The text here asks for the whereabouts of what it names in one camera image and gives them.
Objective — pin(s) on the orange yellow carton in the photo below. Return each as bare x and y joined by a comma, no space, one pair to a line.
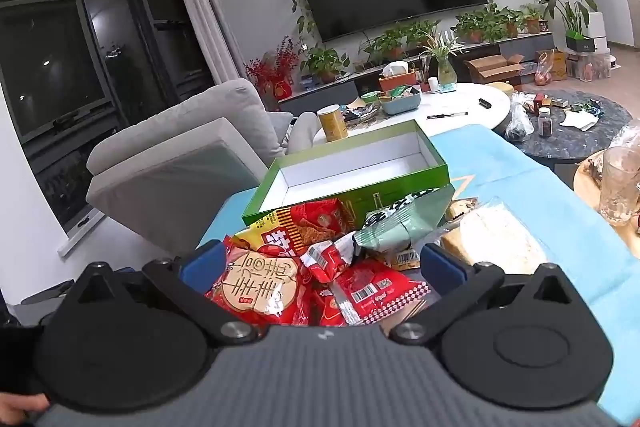
559,62

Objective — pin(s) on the white oval table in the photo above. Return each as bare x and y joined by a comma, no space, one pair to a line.
450,99

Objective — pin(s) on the tall leafy plant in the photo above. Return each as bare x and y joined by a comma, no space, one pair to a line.
570,9

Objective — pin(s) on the spice jar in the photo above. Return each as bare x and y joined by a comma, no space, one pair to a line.
545,124

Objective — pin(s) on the green cardboard box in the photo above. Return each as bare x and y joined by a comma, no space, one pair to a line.
350,157

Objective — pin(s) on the dark round marble table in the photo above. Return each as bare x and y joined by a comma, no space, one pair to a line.
575,142

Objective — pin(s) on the blue-grey basket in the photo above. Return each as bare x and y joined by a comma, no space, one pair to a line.
400,104

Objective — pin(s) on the blue tablecloth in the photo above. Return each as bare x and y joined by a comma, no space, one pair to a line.
525,167

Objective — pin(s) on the small red box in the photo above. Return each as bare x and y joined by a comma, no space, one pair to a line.
541,102

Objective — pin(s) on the round wooden table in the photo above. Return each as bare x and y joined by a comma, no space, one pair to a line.
585,192

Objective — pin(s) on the clear plastic food bag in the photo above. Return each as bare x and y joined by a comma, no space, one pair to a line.
630,134

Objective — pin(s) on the red checkered barcode packet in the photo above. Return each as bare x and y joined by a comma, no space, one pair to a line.
370,289

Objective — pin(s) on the green black box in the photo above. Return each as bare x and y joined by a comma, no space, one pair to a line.
585,43

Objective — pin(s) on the red berry plant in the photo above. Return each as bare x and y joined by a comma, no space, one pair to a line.
272,72

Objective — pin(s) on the white cup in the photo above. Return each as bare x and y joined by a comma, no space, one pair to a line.
433,84

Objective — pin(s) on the orange tissue box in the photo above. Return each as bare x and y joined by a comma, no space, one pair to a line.
397,82

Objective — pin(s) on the open cardboard box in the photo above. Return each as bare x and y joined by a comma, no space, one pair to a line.
492,67

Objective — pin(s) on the green wrapped candies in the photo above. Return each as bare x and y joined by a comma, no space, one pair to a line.
585,107

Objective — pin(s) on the glass vase with plant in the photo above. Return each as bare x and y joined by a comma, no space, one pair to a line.
446,72

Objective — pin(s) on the white appliance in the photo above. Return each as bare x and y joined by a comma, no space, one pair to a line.
596,24

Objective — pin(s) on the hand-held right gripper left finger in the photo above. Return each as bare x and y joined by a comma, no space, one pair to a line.
202,264

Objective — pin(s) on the grey-green snack packet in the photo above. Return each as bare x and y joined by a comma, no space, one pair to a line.
400,222

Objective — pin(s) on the small black object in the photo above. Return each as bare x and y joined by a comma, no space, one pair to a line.
485,103

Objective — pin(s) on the black pen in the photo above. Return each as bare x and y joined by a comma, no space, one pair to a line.
447,115

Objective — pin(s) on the yellow can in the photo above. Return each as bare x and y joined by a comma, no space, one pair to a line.
332,124

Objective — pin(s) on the glass mug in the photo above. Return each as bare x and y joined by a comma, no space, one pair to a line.
617,187

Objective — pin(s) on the grey sofa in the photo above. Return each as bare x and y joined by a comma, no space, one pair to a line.
165,167

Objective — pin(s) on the white paper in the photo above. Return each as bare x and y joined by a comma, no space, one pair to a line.
577,119

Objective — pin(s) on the white curtain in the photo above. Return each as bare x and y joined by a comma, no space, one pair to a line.
200,7

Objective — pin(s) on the clear bag of oranges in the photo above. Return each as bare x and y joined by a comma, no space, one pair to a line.
544,74

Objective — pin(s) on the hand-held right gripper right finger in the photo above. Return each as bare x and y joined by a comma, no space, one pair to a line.
442,264

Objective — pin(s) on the sliced bread bag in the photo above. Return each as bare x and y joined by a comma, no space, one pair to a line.
495,237

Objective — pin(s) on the green bowl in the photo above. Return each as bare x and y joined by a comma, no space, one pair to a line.
371,97

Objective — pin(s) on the potted green plant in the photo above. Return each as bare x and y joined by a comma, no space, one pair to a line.
395,39
475,27
510,24
532,19
325,62

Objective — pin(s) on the brown pastry packet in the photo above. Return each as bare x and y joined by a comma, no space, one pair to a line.
460,208

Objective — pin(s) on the person's left hand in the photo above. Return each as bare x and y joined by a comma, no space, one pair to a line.
22,407

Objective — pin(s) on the grey television cabinet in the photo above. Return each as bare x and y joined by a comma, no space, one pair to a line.
535,42

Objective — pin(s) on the red white packet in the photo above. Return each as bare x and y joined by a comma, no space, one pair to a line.
325,257

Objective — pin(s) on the dark glass window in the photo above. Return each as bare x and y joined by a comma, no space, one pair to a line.
50,57

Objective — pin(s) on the red yellow cracker packet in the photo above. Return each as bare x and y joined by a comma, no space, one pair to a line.
300,227

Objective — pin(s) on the pile of small packets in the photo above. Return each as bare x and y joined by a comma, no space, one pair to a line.
357,111

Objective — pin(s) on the clear storage boxes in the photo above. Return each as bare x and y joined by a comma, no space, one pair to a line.
592,67

